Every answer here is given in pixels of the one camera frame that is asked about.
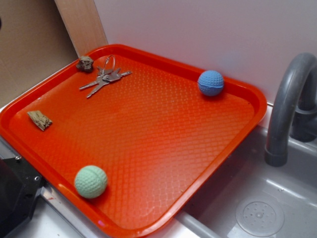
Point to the silver keys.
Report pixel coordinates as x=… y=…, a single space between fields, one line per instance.
x=106 y=75

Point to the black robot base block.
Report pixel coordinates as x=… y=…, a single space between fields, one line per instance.
x=20 y=188

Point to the orange plastic tray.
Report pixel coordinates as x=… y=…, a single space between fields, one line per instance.
x=155 y=135

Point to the blue dimpled ball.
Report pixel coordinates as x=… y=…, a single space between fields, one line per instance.
x=210 y=83

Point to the brown rock chunk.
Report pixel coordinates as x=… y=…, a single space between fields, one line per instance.
x=85 y=64

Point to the green dimpled ball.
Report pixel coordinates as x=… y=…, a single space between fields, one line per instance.
x=90 y=182

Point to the flat wood bark piece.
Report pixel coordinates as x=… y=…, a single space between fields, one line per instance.
x=39 y=119

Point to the grey plastic sink basin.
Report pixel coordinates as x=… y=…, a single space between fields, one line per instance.
x=210 y=213

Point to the light wooden board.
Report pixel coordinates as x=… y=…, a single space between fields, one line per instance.
x=83 y=24

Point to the grey curved faucet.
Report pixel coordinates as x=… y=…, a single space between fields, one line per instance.
x=294 y=113

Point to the round sink drain cover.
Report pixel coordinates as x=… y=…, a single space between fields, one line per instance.
x=259 y=216

